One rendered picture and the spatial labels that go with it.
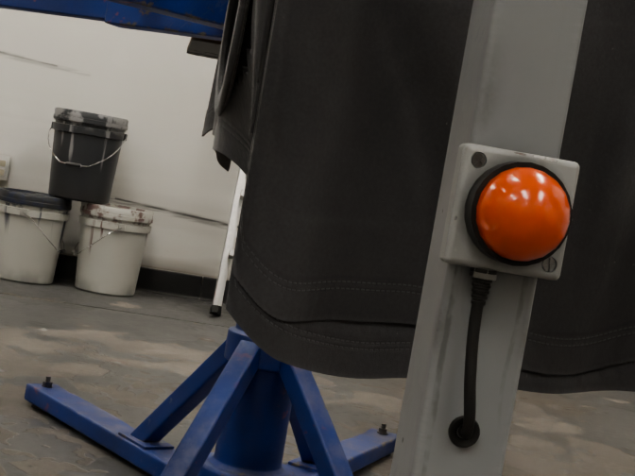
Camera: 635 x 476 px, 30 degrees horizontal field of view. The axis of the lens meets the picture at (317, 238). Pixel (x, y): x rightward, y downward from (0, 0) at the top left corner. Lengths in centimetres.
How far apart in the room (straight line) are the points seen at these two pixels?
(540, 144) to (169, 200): 493
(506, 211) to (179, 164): 496
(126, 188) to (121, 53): 60
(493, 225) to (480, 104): 6
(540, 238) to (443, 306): 6
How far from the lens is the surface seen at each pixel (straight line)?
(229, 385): 203
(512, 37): 50
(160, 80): 541
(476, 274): 49
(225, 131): 86
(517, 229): 46
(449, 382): 50
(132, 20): 229
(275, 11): 78
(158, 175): 540
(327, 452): 200
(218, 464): 216
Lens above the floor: 65
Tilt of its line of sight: 3 degrees down
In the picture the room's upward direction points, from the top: 10 degrees clockwise
